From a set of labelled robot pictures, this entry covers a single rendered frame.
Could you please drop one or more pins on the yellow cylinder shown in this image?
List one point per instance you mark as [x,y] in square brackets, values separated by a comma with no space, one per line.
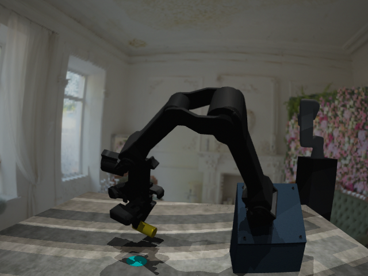
[146,229]

